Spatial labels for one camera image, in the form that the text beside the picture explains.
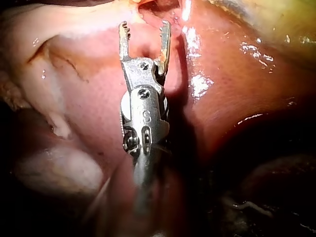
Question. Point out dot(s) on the right arm instrument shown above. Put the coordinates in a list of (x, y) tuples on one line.
[(144, 98)]

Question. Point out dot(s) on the right arm instrument jaw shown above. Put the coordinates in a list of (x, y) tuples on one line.
[(124, 42), (165, 48)]

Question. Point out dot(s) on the dark right arm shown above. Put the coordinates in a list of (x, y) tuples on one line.
[(144, 197)]

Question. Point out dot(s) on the dark red liver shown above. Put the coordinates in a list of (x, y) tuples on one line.
[(234, 86)]

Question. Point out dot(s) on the pale fatty tissue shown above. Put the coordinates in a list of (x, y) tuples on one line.
[(59, 170), (37, 61)]

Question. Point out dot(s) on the gallbladder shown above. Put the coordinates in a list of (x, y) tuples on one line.
[(279, 27)]

